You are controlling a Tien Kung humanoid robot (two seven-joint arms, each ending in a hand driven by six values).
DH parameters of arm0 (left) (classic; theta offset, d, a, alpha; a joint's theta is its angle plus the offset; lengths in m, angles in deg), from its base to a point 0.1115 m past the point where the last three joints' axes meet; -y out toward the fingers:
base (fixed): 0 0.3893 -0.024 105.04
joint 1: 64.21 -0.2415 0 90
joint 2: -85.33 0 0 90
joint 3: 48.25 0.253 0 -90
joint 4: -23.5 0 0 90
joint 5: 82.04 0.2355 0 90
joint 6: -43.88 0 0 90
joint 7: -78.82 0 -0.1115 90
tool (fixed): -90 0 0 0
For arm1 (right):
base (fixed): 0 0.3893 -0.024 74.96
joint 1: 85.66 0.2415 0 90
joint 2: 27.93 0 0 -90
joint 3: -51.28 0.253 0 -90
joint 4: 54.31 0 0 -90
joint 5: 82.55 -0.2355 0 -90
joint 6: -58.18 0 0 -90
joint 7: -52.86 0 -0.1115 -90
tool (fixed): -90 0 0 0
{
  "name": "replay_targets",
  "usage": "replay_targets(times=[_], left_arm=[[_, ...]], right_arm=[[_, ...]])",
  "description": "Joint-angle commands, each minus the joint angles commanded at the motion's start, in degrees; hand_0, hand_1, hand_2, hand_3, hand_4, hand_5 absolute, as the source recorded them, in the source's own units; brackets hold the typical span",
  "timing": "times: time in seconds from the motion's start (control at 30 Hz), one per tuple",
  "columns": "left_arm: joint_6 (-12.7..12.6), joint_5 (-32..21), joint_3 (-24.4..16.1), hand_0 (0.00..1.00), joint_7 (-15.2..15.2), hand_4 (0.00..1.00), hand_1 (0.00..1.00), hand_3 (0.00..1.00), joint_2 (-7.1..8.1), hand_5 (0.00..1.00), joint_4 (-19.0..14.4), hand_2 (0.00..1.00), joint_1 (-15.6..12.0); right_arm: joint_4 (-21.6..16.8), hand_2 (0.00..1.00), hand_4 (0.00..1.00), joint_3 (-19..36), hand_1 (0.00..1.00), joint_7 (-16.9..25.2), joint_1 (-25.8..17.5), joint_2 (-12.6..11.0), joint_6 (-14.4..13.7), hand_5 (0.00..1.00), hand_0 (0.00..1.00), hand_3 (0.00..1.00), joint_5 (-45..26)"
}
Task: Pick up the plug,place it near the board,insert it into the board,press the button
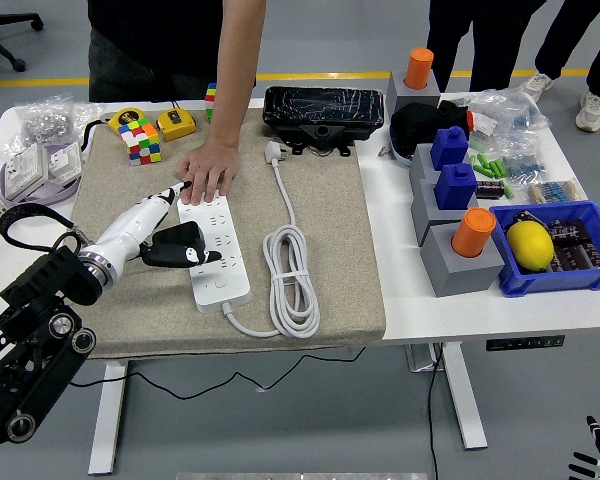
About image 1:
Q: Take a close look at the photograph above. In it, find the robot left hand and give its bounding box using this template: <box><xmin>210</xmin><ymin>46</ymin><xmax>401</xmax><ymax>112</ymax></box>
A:
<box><xmin>81</xmin><ymin>180</ymin><xmax>224</xmax><ymax>280</ymax></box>

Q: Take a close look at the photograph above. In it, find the person's left hand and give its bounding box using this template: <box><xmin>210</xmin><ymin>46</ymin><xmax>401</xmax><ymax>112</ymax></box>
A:
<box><xmin>174</xmin><ymin>138</ymin><xmax>240</xmax><ymax>206</ymax></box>

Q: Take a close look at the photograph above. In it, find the black plug adapter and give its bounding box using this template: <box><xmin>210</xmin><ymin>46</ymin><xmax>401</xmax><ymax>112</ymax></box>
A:
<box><xmin>152</xmin><ymin>222</ymin><xmax>209</xmax><ymax>251</ymax></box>

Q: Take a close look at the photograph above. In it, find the white power strip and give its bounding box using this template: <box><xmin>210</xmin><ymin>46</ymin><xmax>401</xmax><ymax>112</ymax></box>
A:
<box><xmin>176</xmin><ymin>194</ymin><xmax>253</xmax><ymax>315</ymax></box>

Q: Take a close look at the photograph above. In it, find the square yellow tape measure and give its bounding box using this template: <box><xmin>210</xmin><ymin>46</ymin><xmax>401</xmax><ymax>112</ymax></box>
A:
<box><xmin>156</xmin><ymin>98</ymin><xmax>198</xmax><ymax>143</ymax></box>

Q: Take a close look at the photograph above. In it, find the colourful puzzle cube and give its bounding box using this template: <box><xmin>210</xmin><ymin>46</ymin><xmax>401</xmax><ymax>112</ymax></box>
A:
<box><xmin>118</xmin><ymin>117</ymin><xmax>163</xmax><ymax>167</ymax></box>
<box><xmin>204</xmin><ymin>82</ymin><xmax>218</xmax><ymax>124</ymax></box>

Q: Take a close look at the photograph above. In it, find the purple tray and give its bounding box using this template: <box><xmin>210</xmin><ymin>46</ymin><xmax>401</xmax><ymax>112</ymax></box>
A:
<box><xmin>0</xmin><ymin>141</ymin><xmax>84</xmax><ymax>210</ymax></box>

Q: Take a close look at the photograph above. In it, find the white socket box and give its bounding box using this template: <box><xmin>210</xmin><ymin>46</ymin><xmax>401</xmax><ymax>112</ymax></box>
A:
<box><xmin>47</xmin><ymin>142</ymin><xmax>85</xmax><ymax>182</ymax></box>
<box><xmin>3</xmin><ymin>142</ymin><xmax>49</xmax><ymax>199</ymax></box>

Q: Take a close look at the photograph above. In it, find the round yellow tape measure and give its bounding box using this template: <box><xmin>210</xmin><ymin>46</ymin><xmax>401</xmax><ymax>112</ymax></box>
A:
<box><xmin>81</xmin><ymin>106</ymin><xmax>149</xmax><ymax>152</ymax></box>

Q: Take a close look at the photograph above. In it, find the black film-wrapped device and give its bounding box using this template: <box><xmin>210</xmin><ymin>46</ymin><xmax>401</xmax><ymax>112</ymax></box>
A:
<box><xmin>262</xmin><ymin>85</ymin><xmax>385</xmax><ymax>157</ymax></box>

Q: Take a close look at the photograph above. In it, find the clear bag of metal nuts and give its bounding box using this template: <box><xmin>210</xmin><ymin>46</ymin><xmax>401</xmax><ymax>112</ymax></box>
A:
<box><xmin>2</xmin><ymin>92</ymin><xmax>105</xmax><ymax>156</ymax></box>

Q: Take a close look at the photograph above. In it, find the black table control panel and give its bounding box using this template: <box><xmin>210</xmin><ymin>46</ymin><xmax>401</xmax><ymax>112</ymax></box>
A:
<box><xmin>485</xmin><ymin>333</ymin><xmax>566</xmax><ymax>353</ymax></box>

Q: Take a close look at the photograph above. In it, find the person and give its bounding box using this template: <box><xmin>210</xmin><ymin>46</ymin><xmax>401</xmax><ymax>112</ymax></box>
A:
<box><xmin>87</xmin><ymin>0</ymin><xmax>267</xmax><ymax>206</ymax></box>
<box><xmin>518</xmin><ymin>0</ymin><xmax>600</xmax><ymax>134</ymax></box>
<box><xmin>426</xmin><ymin>0</ymin><xmax>536</xmax><ymax>94</ymax></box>

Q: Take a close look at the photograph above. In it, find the white table leg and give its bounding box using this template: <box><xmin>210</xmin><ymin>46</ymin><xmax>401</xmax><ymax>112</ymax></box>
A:
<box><xmin>87</xmin><ymin>359</ymin><xmax>129</xmax><ymax>476</ymax></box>
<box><xmin>439</xmin><ymin>342</ymin><xmax>489</xmax><ymax>451</ymax></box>

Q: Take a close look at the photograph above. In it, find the grey-brown mat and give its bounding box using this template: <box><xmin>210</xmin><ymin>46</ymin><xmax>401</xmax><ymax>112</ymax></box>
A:
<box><xmin>69</xmin><ymin>107</ymin><xmax>387</xmax><ymax>360</ymax></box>

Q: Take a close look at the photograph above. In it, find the blue plastic bin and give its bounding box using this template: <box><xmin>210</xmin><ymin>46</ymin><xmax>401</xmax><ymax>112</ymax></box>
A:
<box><xmin>489</xmin><ymin>199</ymin><xmax>600</xmax><ymax>299</ymax></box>

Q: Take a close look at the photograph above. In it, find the dark brown capacitor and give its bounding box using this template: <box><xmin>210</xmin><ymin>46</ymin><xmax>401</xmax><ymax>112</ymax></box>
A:
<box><xmin>549</xmin><ymin>218</ymin><xmax>592</xmax><ymax>245</ymax></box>
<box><xmin>553</xmin><ymin>242</ymin><xmax>600</xmax><ymax>274</ymax></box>

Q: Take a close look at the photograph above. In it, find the white blue round dish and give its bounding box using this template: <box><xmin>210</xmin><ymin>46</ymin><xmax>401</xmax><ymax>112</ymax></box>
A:
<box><xmin>388</xmin><ymin>124</ymin><xmax>417</xmax><ymax>169</ymax></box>

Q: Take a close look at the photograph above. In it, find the grey under-table box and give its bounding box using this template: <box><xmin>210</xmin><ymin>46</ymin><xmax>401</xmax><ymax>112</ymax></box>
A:
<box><xmin>404</xmin><ymin>343</ymin><xmax>444</xmax><ymax>374</ymax></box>

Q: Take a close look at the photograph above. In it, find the grey square block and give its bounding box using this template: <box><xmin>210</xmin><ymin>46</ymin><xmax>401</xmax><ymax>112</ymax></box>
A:
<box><xmin>385</xmin><ymin>69</ymin><xmax>442</xmax><ymax>115</ymax></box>
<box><xmin>410</xmin><ymin>177</ymin><xmax>481</xmax><ymax>247</ymax></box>
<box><xmin>419</xmin><ymin>222</ymin><xmax>506</xmax><ymax>299</ymax></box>
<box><xmin>408</xmin><ymin>143</ymin><xmax>474</xmax><ymax>184</ymax></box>

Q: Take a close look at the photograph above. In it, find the yellow lemon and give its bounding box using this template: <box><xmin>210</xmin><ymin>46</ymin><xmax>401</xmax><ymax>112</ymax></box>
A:
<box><xmin>507</xmin><ymin>221</ymin><xmax>555</xmax><ymax>274</ymax></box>

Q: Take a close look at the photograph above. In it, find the black cloth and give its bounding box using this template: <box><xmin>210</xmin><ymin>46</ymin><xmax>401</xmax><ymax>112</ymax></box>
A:
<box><xmin>389</xmin><ymin>99</ymin><xmax>474</xmax><ymax>156</ymax></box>

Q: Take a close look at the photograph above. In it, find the black office chair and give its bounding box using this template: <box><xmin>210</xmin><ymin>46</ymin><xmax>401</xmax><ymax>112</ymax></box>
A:
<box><xmin>0</xmin><ymin>0</ymin><xmax>45</xmax><ymax>73</ymax></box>

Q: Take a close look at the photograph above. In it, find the orange cylinder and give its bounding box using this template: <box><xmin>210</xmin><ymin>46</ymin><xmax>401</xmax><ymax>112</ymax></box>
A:
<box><xmin>404</xmin><ymin>47</ymin><xmax>435</xmax><ymax>91</ymax></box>
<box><xmin>451</xmin><ymin>207</ymin><xmax>498</xmax><ymax>259</ymax></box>

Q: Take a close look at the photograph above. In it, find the blue block with knob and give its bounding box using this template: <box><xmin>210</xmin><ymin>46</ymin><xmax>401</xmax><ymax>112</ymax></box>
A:
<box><xmin>433</xmin><ymin>163</ymin><xmax>479</xmax><ymax>211</ymax></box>
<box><xmin>429</xmin><ymin>125</ymin><xmax>470</xmax><ymax>172</ymax></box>

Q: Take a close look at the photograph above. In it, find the clear bag of tan resistors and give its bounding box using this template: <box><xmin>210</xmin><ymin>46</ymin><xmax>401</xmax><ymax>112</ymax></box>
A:
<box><xmin>527</xmin><ymin>178</ymin><xmax>589</xmax><ymax>205</ymax></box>

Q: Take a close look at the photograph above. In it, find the red white labelled item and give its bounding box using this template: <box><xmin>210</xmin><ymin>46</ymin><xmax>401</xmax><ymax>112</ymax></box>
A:
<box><xmin>465</xmin><ymin>109</ymin><xmax>499</xmax><ymax>136</ymax></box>

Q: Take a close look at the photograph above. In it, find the dark printed capacitor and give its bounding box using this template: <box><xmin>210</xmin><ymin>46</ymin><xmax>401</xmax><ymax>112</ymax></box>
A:
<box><xmin>474</xmin><ymin>180</ymin><xmax>506</xmax><ymax>200</ymax></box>

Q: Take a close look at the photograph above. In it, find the clear bag of blue resistors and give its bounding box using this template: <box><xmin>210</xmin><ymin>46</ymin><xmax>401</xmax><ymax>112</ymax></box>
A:
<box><xmin>499</xmin><ymin>134</ymin><xmax>549</xmax><ymax>181</ymax></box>

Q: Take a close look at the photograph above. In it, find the large clear bag of resistors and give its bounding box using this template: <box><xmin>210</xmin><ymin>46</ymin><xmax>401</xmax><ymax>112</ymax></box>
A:
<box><xmin>467</xmin><ymin>87</ymin><xmax>551</xmax><ymax>139</ymax></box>

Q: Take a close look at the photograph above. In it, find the white cord with plug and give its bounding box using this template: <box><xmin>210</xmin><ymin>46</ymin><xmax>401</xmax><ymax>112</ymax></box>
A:
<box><xmin>222</xmin><ymin>140</ymin><xmax>322</xmax><ymax>340</ymax></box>

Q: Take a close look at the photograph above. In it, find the thin black plug cord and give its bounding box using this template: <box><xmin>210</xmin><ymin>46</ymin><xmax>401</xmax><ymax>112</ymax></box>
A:
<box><xmin>69</xmin><ymin>347</ymin><xmax>367</xmax><ymax>401</ymax></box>

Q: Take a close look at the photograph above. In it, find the black hanging cable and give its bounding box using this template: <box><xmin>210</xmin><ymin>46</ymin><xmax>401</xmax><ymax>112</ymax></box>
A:
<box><xmin>426</xmin><ymin>343</ymin><xmax>444</xmax><ymax>480</ymax></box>

